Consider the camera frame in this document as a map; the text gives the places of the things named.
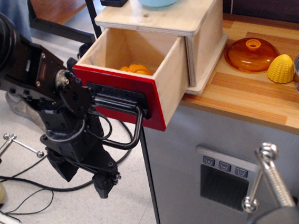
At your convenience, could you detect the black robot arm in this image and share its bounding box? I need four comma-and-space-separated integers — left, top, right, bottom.
0, 13, 120, 199

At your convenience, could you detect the thin black floor cable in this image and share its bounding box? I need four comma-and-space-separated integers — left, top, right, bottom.
0, 188, 56, 218

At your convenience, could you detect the red-fronted wooden drawer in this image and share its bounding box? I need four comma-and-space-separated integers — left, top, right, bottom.
69, 20, 195, 140

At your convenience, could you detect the black metal drawer handle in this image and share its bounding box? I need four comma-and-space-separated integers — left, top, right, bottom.
86, 82, 149, 150

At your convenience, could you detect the yellow toy corn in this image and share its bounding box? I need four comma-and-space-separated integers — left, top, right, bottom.
267, 54, 295, 84

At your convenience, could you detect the amber glass pot lid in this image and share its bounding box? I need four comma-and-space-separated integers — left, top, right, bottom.
224, 37, 279, 73

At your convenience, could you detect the grey metal cabinet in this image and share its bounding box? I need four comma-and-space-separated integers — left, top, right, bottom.
143, 105, 299, 224

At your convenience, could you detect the left silver screw clamp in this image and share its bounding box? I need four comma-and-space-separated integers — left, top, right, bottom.
0, 133, 45, 164

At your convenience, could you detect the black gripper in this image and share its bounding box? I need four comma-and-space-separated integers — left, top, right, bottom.
40, 115, 121, 199

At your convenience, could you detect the silver screw clamp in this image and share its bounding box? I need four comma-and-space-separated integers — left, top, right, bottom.
0, 133, 45, 164
242, 142, 299, 224

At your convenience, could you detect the blue jeans leg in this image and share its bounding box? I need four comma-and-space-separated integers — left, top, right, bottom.
0, 0, 32, 41

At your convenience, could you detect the orange toy fruit in drawer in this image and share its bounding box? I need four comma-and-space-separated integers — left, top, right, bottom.
119, 64, 152, 76

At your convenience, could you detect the beige suede shoe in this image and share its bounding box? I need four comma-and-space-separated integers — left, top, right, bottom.
5, 92, 45, 132

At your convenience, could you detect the near silver screw clamp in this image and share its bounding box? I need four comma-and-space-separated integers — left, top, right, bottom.
242, 142, 299, 224

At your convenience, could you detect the dark wooden table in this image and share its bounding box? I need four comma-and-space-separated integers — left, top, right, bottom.
27, 0, 101, 45

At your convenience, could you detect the blue black bar clamp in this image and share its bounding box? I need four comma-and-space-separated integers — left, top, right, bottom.
85, 0, 128, 37

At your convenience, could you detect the light wooden box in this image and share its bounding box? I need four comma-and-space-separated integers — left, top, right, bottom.
95, 0, 228, 95

